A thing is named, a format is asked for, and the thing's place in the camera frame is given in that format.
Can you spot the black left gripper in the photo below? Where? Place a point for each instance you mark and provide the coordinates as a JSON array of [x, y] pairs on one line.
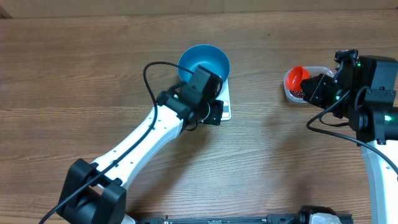
[[215, 119]]

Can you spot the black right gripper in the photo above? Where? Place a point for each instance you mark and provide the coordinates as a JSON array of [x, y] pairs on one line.
[[319, 87]]

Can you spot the red plastic measuring scoop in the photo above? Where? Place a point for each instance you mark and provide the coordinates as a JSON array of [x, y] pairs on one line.
[[295, 77]]

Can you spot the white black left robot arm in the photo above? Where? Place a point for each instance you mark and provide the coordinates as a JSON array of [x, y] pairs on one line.
[[96, 192]]

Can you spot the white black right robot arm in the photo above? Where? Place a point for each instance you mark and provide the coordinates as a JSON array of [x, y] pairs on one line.
[[362, 90]]

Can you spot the white digital kitchen scale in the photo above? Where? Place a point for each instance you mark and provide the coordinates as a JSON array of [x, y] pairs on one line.
[[225, 97]]

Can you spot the blue bowl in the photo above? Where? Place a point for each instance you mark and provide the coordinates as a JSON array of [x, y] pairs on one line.
[[208, 56]]

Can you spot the clear plastic food container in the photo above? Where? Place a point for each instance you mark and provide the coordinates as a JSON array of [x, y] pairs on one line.
[[314, 71]]

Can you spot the red beans in container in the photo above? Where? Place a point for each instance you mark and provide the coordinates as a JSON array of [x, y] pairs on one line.
[[297, 94]]

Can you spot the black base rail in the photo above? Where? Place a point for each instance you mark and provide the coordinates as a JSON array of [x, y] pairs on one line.
[[308, 214]]

